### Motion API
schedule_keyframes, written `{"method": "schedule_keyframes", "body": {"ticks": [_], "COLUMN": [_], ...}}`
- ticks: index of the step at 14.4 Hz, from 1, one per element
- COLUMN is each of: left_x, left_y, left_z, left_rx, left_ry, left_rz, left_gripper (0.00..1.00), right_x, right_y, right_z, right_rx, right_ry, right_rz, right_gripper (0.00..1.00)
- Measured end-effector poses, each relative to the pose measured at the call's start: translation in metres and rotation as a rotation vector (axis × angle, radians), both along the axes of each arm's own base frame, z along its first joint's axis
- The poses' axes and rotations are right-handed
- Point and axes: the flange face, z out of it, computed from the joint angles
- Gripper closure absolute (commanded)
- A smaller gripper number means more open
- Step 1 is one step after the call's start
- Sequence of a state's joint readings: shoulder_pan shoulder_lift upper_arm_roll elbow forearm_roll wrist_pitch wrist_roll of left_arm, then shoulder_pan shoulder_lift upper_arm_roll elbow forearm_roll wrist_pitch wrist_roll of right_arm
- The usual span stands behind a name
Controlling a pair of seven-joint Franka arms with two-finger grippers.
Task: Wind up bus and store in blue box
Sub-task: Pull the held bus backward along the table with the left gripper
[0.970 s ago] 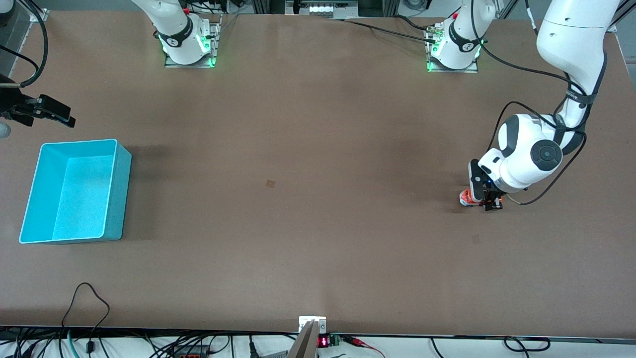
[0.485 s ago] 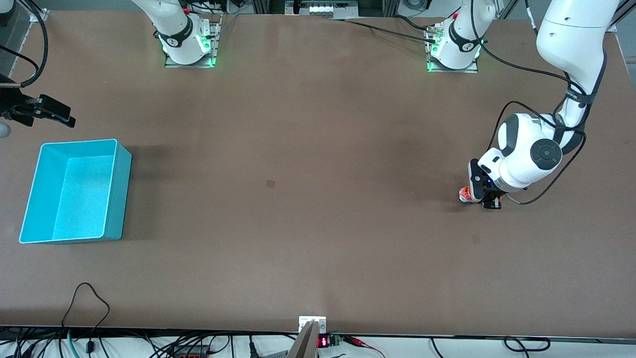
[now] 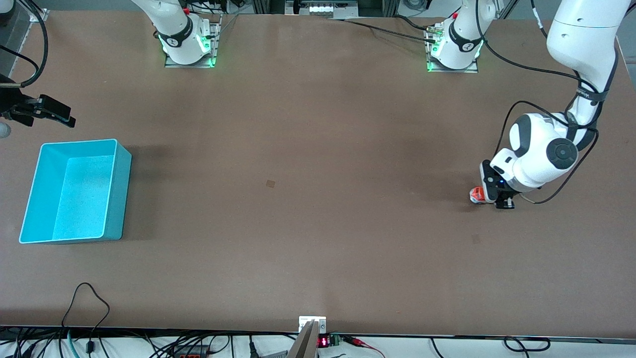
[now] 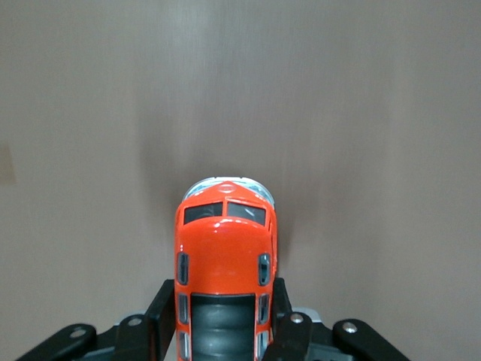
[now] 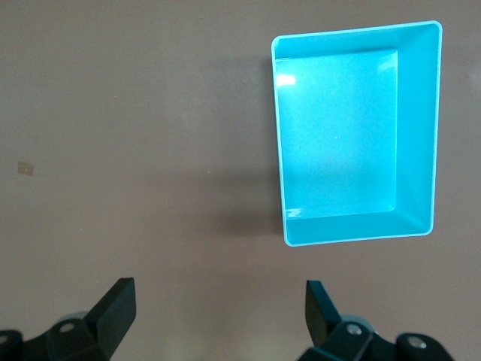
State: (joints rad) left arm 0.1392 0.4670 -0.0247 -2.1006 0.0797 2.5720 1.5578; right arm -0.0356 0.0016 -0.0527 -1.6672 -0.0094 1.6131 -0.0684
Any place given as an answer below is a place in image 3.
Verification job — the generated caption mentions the white light device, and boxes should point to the white light device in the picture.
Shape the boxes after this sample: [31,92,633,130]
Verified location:
[308,4,358,15]

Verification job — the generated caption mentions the grey aluminium bar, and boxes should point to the grey aluminium bar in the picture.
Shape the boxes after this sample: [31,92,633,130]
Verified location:
[287,321,318,358]

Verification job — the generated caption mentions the thick black table cable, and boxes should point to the thick black table cable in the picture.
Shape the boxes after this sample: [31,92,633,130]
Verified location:
[328,17,438,43]

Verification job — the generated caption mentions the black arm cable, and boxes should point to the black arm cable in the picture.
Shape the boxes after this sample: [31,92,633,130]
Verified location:
[0,0,49,89]
[475,0,600,205]

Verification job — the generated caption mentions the black coiled cable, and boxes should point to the black coiled cable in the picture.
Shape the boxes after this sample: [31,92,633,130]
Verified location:
[503,337,551,353]

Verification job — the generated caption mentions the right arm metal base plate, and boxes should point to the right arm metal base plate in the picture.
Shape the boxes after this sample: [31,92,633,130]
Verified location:
[164,12,222,69]

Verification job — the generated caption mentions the orange power strip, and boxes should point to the orange power strip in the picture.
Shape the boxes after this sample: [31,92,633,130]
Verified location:
[171,346,209,358]

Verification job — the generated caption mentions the white bracket plate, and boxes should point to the white bracket plate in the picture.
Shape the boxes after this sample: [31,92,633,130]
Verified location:
[299,316,327,334]

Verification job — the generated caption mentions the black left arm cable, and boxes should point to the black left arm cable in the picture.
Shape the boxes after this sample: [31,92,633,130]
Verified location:
[475,0,600,205]

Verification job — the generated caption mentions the silver aluminium frame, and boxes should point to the silver aluminium frame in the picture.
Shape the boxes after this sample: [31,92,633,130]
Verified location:
[251,0,400,20]

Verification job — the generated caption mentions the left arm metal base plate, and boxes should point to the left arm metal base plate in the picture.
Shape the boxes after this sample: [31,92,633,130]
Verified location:
[425,25,480,74]

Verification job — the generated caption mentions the short black table cable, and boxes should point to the short black table cable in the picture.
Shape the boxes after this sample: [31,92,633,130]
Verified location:
[393,15,433,31]

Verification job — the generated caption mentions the black looped cable with block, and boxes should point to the black looped cable with block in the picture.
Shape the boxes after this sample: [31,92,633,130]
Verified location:
[61,282,111,358]

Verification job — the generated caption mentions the grey corner metal rail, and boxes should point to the grey corner metal rail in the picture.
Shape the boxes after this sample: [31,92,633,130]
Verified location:
[0,7,50,83]

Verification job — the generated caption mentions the red clip wires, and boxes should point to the red clip wires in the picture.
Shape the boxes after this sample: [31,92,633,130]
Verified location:
[343,336,386,358]

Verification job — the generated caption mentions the blue plastic box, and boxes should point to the blue plastic box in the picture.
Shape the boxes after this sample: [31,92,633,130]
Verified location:
[19,139,133,245]

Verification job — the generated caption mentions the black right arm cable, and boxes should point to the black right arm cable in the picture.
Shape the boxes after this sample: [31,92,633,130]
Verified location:
[0,0,49,89]

